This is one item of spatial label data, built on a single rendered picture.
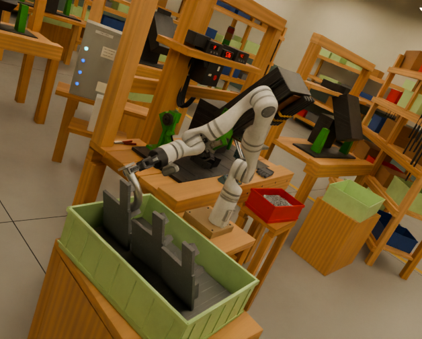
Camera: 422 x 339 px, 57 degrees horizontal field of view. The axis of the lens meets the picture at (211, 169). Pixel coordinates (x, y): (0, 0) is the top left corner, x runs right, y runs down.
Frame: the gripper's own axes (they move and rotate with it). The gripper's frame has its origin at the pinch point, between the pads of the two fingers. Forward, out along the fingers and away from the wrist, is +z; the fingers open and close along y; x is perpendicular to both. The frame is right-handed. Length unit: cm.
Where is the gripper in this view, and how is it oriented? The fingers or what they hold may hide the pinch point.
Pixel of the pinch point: (130, 170)
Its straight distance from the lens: 136.0
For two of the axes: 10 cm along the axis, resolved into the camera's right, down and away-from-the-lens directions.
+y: 6.2, -2.2, -7.6
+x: 4.1, 9.1, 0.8
